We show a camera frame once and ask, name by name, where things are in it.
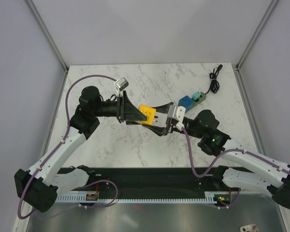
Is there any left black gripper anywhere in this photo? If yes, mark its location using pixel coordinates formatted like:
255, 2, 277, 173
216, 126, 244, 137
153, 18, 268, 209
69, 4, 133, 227
93, 91, 147, 125

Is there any yellow plug cube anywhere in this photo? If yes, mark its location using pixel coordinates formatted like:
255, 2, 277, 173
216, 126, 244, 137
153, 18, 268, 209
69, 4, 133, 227
137, 104, 158, 125

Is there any blue plug cube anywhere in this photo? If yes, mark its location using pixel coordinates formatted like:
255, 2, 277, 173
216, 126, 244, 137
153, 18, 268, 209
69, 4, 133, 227
178, 95, 194, 112

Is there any teal plug cube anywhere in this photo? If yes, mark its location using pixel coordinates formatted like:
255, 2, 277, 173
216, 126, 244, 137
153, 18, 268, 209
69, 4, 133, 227
192, 91, 202, 102

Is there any green power strip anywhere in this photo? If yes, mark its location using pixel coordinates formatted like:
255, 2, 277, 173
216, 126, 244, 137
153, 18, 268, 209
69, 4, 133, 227
186, 92, 206, 113

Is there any white angled socket block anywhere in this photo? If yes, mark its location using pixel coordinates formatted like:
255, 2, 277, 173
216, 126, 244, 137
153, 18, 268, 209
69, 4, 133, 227
141, 128, 151, 143

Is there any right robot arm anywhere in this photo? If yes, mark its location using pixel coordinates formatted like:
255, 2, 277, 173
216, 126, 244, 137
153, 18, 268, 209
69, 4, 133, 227
154, 103, 290, 209

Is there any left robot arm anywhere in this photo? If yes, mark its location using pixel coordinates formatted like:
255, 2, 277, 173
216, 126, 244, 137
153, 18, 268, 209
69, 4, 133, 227
14, 86, 147, 213

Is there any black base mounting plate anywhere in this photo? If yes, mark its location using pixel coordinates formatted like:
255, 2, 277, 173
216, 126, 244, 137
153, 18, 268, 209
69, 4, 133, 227
55, 164, 257, 202

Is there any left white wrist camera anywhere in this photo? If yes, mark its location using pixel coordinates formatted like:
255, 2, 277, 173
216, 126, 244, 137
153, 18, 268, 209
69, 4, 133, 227
114, 77, 129, 92

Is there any black power strip cable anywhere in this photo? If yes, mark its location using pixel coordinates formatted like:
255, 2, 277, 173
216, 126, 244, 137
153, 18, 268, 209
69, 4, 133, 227
203, 63, 224, 95

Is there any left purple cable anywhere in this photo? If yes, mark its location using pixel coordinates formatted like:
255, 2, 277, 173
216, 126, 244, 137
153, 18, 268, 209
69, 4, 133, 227
17, 75, 117, 220

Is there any purple cable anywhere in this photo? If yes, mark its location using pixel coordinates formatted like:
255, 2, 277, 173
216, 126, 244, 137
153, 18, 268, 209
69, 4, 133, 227
17, 75, 117, 220
182, 128, 290, 180

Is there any right aluminium frame post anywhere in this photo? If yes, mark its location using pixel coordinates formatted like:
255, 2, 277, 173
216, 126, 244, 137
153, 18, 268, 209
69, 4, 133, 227
234, 0, 281, 71

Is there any aluminium frame post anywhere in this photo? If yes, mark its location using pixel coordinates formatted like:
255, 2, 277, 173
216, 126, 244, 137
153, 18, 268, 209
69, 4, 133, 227
234, 0, 281, 71
23, 0, 70, 74

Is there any white slotted cable duct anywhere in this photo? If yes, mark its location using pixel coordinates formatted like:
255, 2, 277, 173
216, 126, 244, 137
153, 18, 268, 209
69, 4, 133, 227
55, 191, 231, 204

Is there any left aluminium frame post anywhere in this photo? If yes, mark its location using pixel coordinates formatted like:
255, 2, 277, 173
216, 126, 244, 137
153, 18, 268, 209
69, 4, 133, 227
23, 0, 70, 74

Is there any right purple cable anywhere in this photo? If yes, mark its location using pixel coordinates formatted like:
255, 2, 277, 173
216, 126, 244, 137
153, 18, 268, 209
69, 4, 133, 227
182, 128, 290, 180

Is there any smartphone with camera lenses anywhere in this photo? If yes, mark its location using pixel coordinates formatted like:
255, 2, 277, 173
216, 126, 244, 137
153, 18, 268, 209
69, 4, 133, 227
239, 224, 260, 232

